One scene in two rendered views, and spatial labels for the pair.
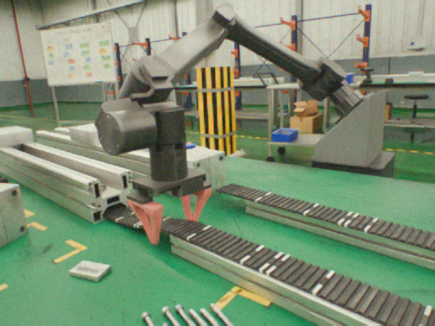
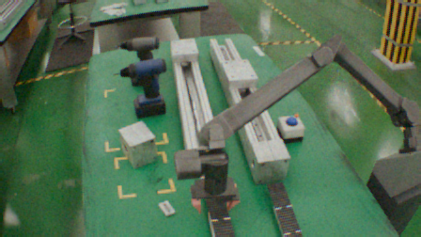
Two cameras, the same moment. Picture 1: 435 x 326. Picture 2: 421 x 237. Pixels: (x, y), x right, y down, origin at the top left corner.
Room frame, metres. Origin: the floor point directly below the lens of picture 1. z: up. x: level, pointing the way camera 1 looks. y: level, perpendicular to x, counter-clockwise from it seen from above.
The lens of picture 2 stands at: (-0.03, -0.31, 1.58)
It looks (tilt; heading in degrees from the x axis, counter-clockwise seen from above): 36 degrees down; 37
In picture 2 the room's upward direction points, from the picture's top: straight up
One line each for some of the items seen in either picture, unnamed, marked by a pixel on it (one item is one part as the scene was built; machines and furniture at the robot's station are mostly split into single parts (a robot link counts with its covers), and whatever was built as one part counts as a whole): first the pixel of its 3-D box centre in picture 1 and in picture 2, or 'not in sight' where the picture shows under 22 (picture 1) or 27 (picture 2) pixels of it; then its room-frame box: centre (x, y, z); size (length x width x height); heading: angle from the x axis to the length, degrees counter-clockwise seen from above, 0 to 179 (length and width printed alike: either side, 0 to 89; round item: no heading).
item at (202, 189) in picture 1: (183, 203); (224, 198); (0.51, 0.05, 0.84); 0.07 x 0.07 x 0.09; 45
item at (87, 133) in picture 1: (98, 137); (239, 76); (1.04, 0.35, 0.87); 0.16 x 0.11 x 0.07; 46
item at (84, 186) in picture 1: (38, 165); (190, 90); (0.91, 0.49, 0.82); 0.80 x 0.10 x 0.09; 46
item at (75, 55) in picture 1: (82, 82); not in sight; (6.27, 2.27, 0.97); 1.51 x 0.50 x 1.95; 72
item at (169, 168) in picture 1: (168, 165); (215, 181); (0.50, 0.07, 0.92); 0.10 x 0.07 x 0.07; 135
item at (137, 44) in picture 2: not in sight; (137, 60); (0.89, 0.76, 0.89); 0.20 x 0.08 x 0.22; 128
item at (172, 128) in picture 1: (162, 126); (213, 165); (0.49, 0.07, 0.98); 0.07 x 0.06 x 0.07; 138
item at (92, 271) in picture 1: (90, 270); (166, 209); (0.43, 0.18, 0.78); 0.05 x 0.03 x 0.01; 68
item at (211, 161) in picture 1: (200, 172); (272, 161); (0.74, 0.03, 0.83); 0.12 x 0.09 x 0.10; 136
